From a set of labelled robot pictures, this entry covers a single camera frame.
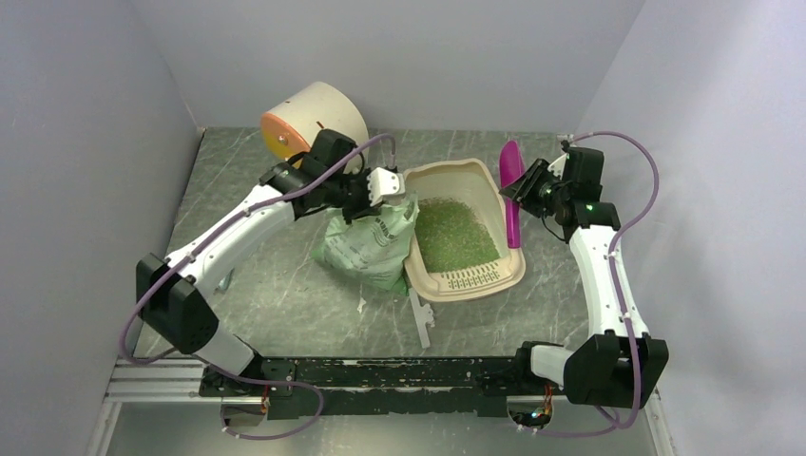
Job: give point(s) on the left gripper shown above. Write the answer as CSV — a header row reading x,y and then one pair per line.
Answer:
x,y
365,209

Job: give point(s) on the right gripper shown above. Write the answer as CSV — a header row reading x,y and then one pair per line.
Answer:
x,y
516,190

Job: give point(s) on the green cat litter bag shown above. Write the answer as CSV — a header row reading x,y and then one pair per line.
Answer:
x,y
371,250

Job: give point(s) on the beige litter box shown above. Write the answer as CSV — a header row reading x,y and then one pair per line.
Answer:
x,y
471,182

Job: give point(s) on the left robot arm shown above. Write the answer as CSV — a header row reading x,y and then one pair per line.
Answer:
x,y
173,291

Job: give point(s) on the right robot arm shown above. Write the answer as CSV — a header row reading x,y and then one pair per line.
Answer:
x,y
620,363

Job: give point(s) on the green litter pellets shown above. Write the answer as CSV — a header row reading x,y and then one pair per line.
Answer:
x,y
451,237

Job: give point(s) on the round beige drawer cabinet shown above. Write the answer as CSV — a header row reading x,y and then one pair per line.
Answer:
x,y
292,126

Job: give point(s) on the light blue stapler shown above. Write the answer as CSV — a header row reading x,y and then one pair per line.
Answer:
x,y
225,283

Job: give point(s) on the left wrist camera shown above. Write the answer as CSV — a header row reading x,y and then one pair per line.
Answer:
x,y
383,184

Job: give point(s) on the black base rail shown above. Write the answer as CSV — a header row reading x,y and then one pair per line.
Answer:
x,y
334,386

